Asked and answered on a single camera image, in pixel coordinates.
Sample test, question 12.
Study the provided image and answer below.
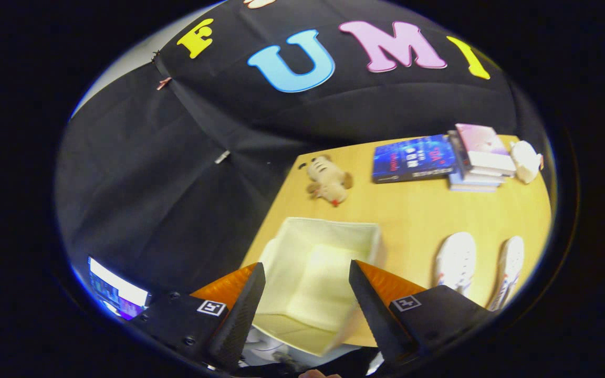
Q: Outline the white paperback book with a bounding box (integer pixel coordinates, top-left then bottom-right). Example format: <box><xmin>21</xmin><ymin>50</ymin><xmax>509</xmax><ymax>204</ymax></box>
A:
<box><xmin>447</xmin><ymin>130</ymin><xmax>508</xmax><ymax>185</ymax></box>

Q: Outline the dark blue book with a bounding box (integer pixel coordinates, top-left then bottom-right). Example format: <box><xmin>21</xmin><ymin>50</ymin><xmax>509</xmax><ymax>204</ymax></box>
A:
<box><xmin>371</xmin><ymin>134</ymin><xmax>458</xmax><ymax>184</ymax></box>

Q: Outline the beige fabric storage box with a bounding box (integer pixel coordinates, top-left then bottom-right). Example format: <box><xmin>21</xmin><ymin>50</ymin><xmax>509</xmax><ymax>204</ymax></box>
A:
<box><xmin>253</xmin><ymin>217</ymin><xmax>383</xmax><ymax>358</ymax></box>

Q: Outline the pale blue book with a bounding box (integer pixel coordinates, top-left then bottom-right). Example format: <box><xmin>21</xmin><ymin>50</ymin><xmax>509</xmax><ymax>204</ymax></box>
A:
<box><xmin>447</xmin><ymin>168</ymin><xmax>500</xmax><ymax>193</ymax></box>

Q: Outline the lit monitor screen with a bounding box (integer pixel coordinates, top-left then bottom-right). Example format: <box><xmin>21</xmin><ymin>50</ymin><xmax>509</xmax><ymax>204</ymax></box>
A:
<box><xmin>88</xmin><ymin>256</ymin><xmax>152</xmax><ymax>320</ymax></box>

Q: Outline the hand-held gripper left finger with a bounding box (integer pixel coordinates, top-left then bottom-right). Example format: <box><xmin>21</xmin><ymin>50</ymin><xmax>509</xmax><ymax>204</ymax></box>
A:
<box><xmin>127</xmin><ymin>261</ymin><xmax>266</xmax><ymax>372</ymax></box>

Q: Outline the white canvas shoe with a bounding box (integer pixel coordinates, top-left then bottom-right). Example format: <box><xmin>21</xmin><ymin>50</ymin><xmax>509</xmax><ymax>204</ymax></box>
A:
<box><xmin>435</xmin><ymin>232</ymin><xmax>476</xmax><ymax>297</ymax></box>
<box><xmin>486</xmin><ymin>236</ymin><xmax>525</xmax><ymax>312</ymax></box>

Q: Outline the tan plush dog toy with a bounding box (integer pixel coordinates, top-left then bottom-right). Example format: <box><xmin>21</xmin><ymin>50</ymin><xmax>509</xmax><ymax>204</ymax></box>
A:
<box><xmin>305</xmin><ymin>155</ymin><xmax>354</xmax><ymax>207</ymax></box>

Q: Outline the white plush toy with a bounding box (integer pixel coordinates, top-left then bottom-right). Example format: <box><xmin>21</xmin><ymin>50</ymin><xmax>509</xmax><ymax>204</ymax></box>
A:
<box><xmin>510</xmin><ymin>140</ymin><xmax>544</xmax><ymax>184</ymax></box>

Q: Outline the black backdrop cloth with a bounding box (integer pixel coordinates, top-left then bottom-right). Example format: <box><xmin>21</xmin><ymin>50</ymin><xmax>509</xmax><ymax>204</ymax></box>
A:
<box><xmin>56</xmin><ymin>0</ymin><xmax>545</xmax><ymax>316</ymax></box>

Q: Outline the pink cover book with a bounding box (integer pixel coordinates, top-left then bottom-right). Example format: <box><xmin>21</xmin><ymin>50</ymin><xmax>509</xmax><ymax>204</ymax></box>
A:
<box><xmin>455</xmin><ymin>123</ymin><xmax>517</xmax><ymax>177</ymax></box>

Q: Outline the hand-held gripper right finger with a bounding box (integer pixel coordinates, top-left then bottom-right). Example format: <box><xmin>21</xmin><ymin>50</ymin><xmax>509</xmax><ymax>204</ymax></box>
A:
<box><xmin>348</xmin><ymin>259</ymin><xmax>492</xmax><ymax>368</ymax></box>

